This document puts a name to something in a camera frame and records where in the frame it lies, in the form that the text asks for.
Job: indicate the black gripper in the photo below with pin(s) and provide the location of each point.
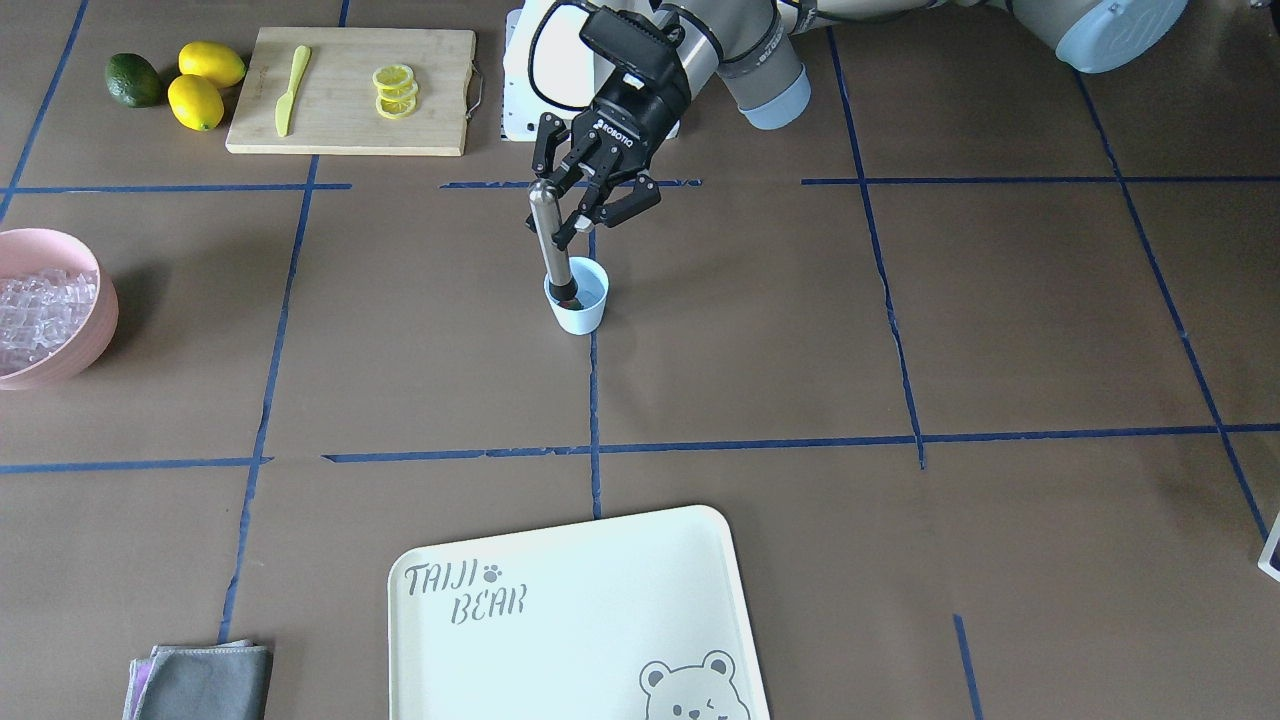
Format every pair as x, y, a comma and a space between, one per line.
640, 112

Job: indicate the steel muddler black tip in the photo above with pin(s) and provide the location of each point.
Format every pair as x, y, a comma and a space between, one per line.
546, 221

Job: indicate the clear ice cubes pile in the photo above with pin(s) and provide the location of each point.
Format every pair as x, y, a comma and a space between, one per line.
40, 312

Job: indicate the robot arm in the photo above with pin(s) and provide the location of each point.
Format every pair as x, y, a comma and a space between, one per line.
751, 46

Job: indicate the light blue cup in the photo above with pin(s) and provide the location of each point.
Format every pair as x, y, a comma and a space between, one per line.
594, 287

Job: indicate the lemon slices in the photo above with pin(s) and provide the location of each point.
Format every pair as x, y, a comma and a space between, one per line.
397, 91

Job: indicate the wooden cutting board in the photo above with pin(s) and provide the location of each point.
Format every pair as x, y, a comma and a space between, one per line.
334, 111

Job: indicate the yellow plastic knife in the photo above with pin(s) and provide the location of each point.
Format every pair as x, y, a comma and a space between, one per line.
284, 106

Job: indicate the yellow lemon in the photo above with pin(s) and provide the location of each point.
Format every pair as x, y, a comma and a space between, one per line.
221, 65
195, 102

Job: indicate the cream bear tray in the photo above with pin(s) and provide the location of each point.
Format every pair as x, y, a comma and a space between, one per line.
637, 617

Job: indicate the green avocado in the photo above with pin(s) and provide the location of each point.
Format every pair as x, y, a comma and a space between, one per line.
133, 81

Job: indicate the pink bowl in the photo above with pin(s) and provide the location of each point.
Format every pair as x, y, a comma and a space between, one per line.
29, 250

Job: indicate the folded grey cloth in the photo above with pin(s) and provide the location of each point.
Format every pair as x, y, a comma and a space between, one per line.
224, 681

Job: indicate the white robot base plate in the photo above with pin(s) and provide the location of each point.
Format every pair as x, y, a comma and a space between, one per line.
552, 71

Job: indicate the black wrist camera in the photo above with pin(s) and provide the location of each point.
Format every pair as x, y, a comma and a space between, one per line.
633, 44

